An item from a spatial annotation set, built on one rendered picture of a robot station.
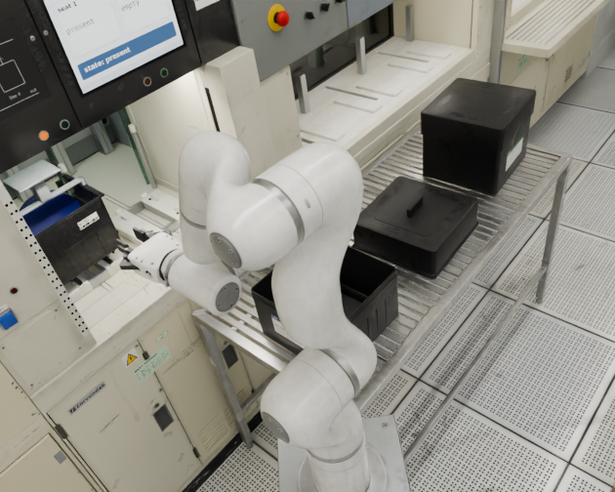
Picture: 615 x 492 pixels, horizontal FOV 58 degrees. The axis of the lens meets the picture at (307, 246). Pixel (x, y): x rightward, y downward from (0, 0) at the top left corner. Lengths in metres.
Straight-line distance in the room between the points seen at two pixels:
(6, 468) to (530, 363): 1.86
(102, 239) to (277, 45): 0.74
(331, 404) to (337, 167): 0.41
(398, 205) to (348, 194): 1.05
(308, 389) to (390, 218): 0.89
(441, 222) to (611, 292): 1.27
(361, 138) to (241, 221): 1.50
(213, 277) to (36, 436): 0.75
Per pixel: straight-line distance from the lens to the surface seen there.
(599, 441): 2.33
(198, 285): 1.08
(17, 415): 1.57
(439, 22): 2.80
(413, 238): 1.65
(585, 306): 2.72
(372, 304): 1.41
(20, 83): 1.26
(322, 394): 0.94
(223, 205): 0.66
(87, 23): 1.31
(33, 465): 1.69
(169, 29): 1.42
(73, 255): 1.67
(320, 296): 0.78
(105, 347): 1.60
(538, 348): 2.52
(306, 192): 0.68
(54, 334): 1.50
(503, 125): 1.87
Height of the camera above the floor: 1.93
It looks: 40 degrees down
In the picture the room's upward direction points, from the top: 10 degrees counter-clockwise
